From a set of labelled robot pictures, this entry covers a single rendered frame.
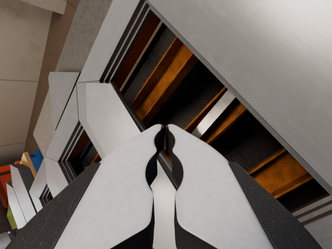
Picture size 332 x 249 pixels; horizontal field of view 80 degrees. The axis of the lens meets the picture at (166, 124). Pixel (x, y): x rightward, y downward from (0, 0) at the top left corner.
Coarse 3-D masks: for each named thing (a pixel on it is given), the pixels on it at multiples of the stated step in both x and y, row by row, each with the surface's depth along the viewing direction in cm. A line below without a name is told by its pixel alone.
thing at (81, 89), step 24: (144, 0) 48; (144, 24) 52; (168, 24) 45; (120, 48) 55; (192, 48) 42; (216, 72) 40; (120, 96) 60; (240, 96) 38; (264, 120) 36; (72, 144) 78; (96, 144) 65; (288, 144) 34; (72, 168) 84; (168, 168) 51; (48, 192) 99; (312, 216) 33
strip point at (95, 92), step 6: (90, 84) 63; (96, 84) 62; (102, 84) 60; (108, 84) 58; (90, 90) 64; (96, 90) 62; (102, 90) 60; (90, 96) 64; (96, 96) 62; (102, 96) 60; (90, 102) 64; (96, 102) 63; (90, 108) 65; (90, 114) 65
